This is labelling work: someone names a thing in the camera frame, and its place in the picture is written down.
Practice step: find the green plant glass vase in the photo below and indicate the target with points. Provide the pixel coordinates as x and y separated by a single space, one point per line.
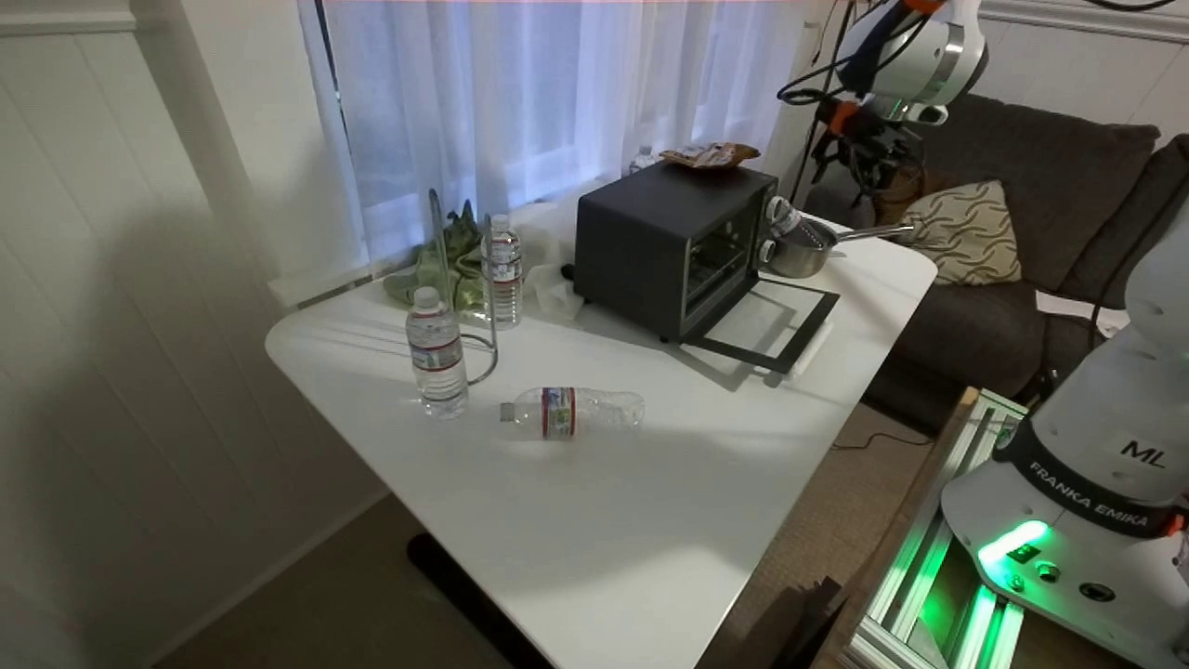
451 245

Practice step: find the black toaster oven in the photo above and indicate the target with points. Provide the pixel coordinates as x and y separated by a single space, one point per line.
634 254

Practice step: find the clear plastic water bottle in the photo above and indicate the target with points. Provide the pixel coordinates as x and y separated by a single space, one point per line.
564 409
781 213
438 355
502 281

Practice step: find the white cloth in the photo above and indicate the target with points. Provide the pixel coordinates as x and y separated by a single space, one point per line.
1081 311

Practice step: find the thin black tripod pole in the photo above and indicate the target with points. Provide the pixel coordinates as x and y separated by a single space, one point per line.
818 151

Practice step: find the dark grey couch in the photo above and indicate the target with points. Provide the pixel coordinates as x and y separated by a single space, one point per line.
1052 160

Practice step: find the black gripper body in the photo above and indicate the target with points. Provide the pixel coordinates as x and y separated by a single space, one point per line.
891 151

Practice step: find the orange wrist mount bracket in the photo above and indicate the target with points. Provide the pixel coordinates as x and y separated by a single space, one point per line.
847 115

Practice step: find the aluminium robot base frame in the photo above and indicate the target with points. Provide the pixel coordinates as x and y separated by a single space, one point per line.
917 580

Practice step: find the white sheer curtain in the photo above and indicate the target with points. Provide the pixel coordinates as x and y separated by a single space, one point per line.
496 96

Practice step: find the beige patterned pillow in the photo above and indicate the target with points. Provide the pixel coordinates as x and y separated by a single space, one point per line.
973 241

